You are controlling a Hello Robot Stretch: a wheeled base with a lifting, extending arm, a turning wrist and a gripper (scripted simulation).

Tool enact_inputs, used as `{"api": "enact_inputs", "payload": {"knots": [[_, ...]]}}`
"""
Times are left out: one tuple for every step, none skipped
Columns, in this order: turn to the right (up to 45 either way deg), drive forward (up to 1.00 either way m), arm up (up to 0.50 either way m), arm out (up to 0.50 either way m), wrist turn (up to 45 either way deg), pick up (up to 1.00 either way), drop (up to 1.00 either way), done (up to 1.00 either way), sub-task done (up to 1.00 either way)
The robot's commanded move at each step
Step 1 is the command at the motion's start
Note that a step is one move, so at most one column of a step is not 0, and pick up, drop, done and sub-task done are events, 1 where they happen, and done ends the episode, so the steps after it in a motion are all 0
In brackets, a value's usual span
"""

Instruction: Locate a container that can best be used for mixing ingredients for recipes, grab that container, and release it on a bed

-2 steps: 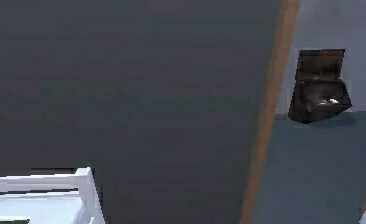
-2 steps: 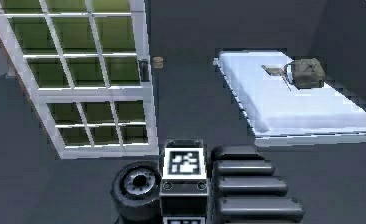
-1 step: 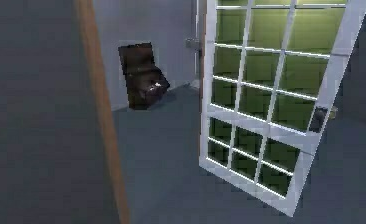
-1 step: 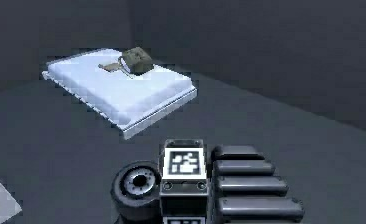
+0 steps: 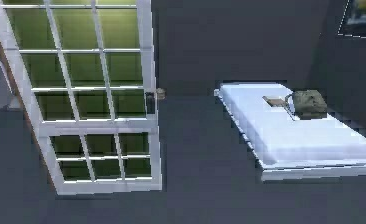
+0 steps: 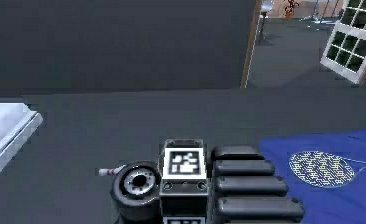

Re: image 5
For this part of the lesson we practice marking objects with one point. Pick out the round brass door knob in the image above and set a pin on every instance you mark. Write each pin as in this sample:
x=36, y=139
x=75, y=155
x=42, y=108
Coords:
x=160, y=93

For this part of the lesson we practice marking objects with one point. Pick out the olive green bag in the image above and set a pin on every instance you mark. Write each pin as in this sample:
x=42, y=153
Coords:
x=309, y=104

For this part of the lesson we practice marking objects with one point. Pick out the dark framed wall picture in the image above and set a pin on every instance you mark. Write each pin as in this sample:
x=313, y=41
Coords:
x=359, y=16

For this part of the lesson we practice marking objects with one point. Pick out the white glass-paned door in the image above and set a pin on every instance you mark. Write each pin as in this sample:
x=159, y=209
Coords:
x=91, y=128

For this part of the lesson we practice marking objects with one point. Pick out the white bed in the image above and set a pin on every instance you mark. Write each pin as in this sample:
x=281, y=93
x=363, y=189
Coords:
x=291, y=140

